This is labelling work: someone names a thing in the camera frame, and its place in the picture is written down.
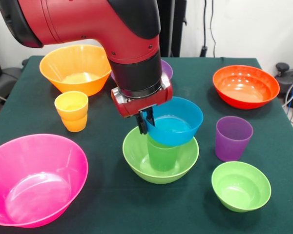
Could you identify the small green plastic bowl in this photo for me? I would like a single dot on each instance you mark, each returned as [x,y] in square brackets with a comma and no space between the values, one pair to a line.
[240,192]

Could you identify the dark green table cloth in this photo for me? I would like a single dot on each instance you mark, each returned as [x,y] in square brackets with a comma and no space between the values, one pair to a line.
[146,219]

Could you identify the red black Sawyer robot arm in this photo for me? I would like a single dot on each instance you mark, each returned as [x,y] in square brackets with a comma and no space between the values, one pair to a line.
[100,24]

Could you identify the blue plastic bowl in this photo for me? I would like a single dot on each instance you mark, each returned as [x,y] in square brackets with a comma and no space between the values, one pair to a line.
[175,136]

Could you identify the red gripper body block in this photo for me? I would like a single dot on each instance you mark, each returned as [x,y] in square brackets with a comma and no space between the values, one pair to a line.
[144,103]

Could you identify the purple plastic bowl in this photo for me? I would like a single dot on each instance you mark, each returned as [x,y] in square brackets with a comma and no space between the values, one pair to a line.
[167,69]

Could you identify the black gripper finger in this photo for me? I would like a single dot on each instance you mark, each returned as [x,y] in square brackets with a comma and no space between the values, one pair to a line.
[141,123]
[151,117]

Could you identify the red plastic bowl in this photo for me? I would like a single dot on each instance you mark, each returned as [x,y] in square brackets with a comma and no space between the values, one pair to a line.
[246,95]

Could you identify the orange plastic bowl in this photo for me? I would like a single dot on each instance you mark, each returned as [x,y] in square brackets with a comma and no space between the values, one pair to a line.
[75,83]

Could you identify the large green plastic bowl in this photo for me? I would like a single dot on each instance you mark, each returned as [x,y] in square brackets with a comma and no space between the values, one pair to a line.
[188,163]

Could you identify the large pink plastic bowl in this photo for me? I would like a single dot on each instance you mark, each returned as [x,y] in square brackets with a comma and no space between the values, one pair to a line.
[36,185]

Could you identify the green plastic cup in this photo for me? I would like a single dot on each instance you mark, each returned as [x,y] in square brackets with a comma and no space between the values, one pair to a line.
[162,156]

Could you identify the black pedestal leg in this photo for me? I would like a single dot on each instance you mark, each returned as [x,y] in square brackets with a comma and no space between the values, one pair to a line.
[285,83]
[9,78]

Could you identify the purple plastic cup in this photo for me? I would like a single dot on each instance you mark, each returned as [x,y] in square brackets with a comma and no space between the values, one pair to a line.
[232,146]

